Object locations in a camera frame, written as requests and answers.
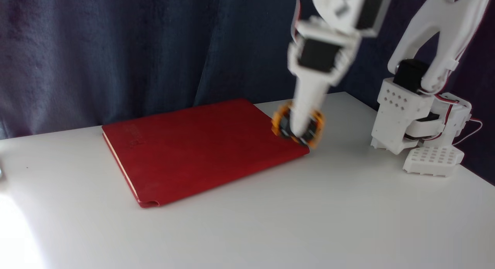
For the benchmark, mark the yellow toy truck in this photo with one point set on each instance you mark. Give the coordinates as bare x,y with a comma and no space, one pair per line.
279,124

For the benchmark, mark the red notebook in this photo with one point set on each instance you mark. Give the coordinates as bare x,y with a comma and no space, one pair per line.
193,149

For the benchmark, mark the dark blue curtain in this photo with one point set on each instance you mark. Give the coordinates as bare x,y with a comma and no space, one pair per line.
116,48

